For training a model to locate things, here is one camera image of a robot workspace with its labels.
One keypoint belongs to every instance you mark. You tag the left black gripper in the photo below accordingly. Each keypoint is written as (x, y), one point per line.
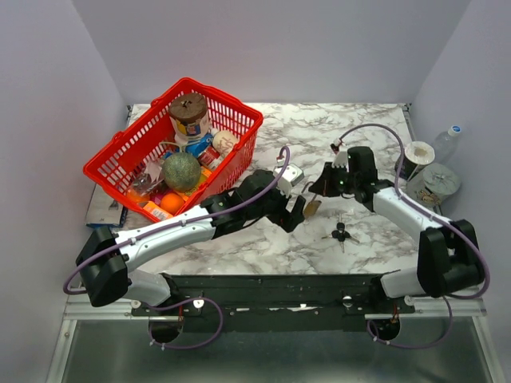
(288, 222)

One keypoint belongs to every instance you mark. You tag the orange fruit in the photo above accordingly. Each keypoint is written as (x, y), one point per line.
(172, 203)

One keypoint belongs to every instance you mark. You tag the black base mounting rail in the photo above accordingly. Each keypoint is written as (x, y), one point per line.
(211, 304)

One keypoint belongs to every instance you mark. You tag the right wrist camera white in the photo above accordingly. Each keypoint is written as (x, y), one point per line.
(341, 154)

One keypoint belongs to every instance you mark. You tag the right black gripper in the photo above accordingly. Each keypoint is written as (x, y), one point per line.
(323, 185)

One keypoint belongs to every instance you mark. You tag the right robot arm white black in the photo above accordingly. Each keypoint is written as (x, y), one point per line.
(447, 250)

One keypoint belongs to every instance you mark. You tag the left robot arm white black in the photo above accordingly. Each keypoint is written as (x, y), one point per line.
(109, 263)

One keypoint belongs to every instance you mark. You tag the clear plastic water bottle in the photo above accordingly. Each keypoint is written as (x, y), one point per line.
(446, 143)

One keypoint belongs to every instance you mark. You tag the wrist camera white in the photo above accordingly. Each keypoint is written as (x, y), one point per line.
(341, 154)
(289, 179)

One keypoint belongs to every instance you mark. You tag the grey-wrapped toilet paper roll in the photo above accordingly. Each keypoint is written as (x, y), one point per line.
(433, 185)

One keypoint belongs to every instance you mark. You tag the orange snack box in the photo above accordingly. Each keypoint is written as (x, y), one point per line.
(155, 211)

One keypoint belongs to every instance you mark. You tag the large brass padlock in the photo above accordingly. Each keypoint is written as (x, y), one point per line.
(313, 205)

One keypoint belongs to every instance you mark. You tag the black-headed key bunch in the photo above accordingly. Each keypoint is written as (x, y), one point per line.
(341, 234)

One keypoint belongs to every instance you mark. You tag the brown-lid ice cream cup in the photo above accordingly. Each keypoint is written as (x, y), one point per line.
(189, 117)

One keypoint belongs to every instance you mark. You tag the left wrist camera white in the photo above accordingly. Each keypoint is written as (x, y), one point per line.
(289, 179)

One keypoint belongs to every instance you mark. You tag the green netted melon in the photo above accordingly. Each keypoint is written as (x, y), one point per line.
(181, 171)

